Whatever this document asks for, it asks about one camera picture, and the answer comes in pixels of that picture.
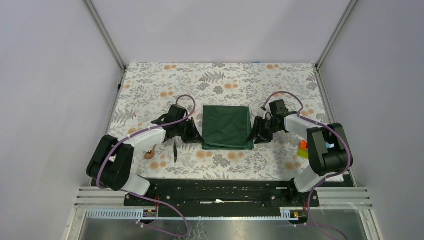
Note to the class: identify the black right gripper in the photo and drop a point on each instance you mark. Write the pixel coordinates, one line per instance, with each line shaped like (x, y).
(255, 132)

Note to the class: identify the colourful toy block stack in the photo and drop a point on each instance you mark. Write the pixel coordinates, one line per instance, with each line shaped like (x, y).
(303, 150)

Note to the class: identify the copper spoon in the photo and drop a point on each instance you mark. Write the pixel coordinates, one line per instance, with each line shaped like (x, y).
(150, 154)

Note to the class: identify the black table knife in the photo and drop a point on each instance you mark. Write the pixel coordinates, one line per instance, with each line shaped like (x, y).
(175, 150)

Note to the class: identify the dark green cloth napkin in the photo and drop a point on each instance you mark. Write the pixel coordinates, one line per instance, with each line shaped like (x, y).
(226, 128)

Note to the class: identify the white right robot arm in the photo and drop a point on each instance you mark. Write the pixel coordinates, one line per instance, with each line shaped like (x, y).
(328, 149)

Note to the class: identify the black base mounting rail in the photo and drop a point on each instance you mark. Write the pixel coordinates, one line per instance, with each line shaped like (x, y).
(226, 198)

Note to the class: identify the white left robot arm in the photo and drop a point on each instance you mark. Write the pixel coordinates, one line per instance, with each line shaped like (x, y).
(110, 165)

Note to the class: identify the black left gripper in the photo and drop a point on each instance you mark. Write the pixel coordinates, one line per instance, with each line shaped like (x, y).
(194, 136)

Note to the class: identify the floral patterned table mat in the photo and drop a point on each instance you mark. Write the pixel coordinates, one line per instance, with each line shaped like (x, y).
(149, 89)

